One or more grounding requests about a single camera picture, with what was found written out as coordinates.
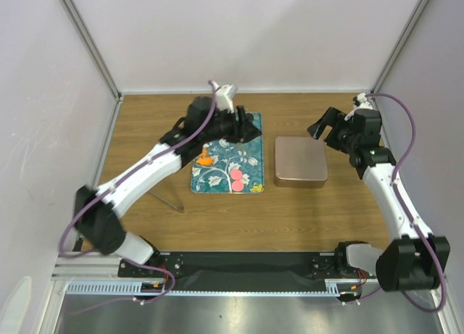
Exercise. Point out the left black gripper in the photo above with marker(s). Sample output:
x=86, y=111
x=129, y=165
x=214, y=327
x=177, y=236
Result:
x=242, y=130

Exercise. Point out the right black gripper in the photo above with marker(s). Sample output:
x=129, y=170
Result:
x=330, y=117

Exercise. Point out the metal tongs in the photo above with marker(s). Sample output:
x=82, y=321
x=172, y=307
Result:
x=179, y=207

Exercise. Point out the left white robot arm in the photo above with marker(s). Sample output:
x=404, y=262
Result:
x=98, y=211

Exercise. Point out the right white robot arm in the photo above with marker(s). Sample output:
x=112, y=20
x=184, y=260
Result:
x=415, y=258

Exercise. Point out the teal floral serving tray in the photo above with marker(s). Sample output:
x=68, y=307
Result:
x=247, y=157

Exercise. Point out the pink sandwich cookie upper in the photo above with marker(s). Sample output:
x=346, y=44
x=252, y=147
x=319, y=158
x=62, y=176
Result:
x=236, y=175

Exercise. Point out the pink sandwich cookie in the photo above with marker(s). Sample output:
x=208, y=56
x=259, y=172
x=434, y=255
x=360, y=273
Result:
x=237, y=186
x=236, y=175

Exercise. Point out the orange fish cookie lower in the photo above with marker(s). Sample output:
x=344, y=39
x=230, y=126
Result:
x=205, y=161

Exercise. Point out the pink sandwich cookie lower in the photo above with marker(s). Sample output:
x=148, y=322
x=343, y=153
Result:
x=237, y=186

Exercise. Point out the brown cookie tin box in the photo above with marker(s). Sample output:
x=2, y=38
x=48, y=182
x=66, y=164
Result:
x=299, y=183

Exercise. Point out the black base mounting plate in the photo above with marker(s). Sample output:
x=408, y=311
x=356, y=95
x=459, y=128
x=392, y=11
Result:
x=258, y=271

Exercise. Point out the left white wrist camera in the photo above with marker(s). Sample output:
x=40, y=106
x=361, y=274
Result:
x=223, y=95

